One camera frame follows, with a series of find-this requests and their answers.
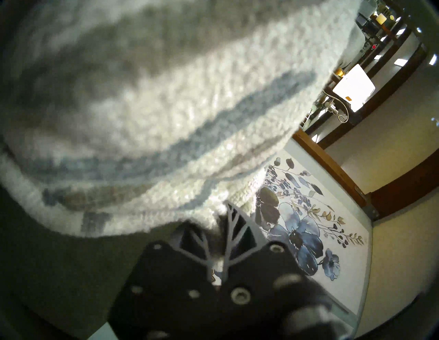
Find brown wooden door frame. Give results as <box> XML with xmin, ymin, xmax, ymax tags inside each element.
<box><xmin>292</xmin><ymin>130</ymin><xmax>439</xmax><ymax>220</ymax></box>

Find bright white box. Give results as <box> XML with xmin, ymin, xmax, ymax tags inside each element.
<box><xmin>333</xmin><ymin>63</ymin><xmax>376</xmax><ymax>112</ymax></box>

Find floral painting large blue flower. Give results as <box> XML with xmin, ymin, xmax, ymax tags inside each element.
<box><xmin>213</xmin><ymin>156</ymin><xmax>373</xmax><ymax>316</ymax></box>

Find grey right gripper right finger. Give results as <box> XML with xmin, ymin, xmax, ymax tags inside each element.
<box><xmin>221</xmin><ymin>202</ymin><xmax>271</xmax><ymax>285</ymax></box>

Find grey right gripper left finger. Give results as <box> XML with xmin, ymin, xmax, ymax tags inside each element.
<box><xmin>170</xmin><ymin>223</ymin><xmax>215</xmax><ymax>285</ymax></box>

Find cream dotted striped cushion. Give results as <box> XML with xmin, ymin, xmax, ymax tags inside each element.
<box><xmin>0</xmin><ymin>0</ymin><xmax>364</xmax><ymax>239</ymax></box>

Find green fabric sofa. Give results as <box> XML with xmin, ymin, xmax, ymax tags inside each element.
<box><xmin>0</xmin><ymin>185</ymin><xmax>186</xmax><ymax>340</ymax></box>

